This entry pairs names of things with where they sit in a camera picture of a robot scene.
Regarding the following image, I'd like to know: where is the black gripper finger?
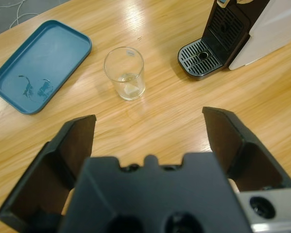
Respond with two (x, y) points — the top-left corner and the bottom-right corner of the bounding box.
(0, 114), (97, 220)
(202, 106), (291, 193)

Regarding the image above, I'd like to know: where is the clear drinking glass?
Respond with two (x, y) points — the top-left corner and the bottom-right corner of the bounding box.
(103, 46), (146, 101)

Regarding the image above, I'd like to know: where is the white capsule coffee machine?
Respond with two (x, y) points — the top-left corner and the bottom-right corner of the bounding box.
(177, 0), (291, 81)

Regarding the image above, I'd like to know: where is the teal plastic tray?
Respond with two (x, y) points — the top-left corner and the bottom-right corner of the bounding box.
(0, 19), (92, 115)

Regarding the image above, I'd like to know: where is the metal drip tray grille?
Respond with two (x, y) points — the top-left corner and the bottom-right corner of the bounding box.
(177, 38), (221, 81)

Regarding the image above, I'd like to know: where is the white floor cable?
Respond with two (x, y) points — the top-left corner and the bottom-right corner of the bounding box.
(0, 0), (72, 27)

